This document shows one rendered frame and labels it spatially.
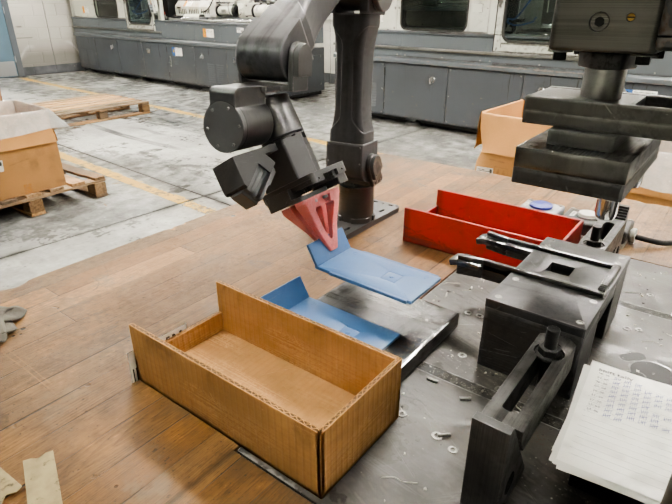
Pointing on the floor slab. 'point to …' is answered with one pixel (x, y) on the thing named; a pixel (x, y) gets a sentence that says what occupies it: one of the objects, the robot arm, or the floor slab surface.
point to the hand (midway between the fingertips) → (329, 244)
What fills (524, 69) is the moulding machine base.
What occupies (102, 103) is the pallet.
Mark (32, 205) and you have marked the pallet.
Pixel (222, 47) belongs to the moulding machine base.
